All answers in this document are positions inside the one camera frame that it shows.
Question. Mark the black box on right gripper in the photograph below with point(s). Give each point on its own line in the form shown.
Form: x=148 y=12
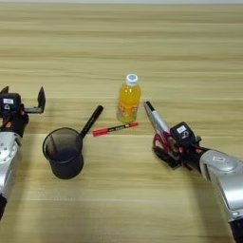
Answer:
x=182 y=133

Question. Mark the black mesh pen holder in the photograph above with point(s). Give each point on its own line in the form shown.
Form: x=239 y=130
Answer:
x=66 y=167

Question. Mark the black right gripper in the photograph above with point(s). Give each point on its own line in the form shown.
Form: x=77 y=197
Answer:
x=190 y=155

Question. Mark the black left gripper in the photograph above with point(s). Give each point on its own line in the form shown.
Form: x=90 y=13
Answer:
x=15 y=121

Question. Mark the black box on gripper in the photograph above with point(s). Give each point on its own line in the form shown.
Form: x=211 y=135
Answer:
x=9 y=102
x=182 y=133

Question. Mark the red marker pen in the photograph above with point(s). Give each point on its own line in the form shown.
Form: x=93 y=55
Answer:
x=114 y=129

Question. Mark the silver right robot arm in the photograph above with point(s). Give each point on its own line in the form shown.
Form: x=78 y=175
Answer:
x=224 y=180

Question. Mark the orange juice bottle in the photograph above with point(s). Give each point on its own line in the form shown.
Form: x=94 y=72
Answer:
x=128 y=101

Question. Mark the black marker pen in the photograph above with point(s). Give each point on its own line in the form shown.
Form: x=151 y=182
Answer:
x=91 y=120

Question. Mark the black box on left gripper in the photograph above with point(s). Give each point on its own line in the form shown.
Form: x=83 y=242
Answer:
x=9 y=102

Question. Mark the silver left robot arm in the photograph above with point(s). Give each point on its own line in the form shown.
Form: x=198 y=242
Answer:
x=8 y=164

